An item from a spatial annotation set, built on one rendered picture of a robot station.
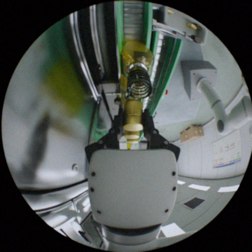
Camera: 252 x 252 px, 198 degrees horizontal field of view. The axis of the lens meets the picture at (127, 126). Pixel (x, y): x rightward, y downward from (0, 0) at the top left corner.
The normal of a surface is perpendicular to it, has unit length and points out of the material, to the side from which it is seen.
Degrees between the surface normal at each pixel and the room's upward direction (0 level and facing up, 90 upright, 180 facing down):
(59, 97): 90
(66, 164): 90
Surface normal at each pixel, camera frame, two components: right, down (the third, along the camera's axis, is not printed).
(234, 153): -1.00, -0.03
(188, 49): -0.03, 0.92
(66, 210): 1.00, 0.03
